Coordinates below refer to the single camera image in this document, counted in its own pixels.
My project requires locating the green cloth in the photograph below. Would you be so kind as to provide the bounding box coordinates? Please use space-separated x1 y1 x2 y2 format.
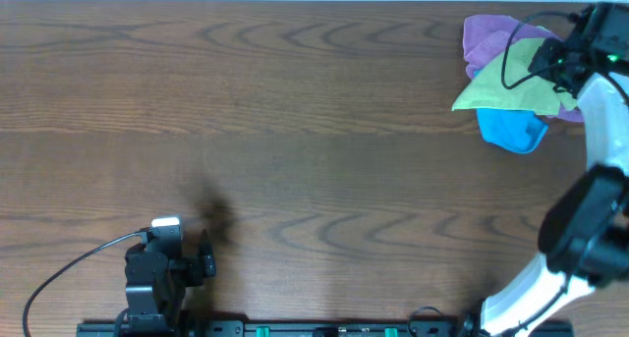
451 26 579 117

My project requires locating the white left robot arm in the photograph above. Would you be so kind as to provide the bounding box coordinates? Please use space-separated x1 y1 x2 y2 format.
116 240 216 336

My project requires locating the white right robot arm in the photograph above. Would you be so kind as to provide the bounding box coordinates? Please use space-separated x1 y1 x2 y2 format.
457 2 628 336

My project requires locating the blue cloth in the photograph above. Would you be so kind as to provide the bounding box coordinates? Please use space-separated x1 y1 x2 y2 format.
476 100 548 154

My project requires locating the purple cloth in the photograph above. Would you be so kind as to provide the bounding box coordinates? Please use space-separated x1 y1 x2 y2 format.
452 15 583 123

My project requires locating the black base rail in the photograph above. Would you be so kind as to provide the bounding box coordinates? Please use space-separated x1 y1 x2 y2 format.
76 320 575 337

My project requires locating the black left camera cable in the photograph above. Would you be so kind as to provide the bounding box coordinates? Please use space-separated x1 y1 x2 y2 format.
21 231 150 337

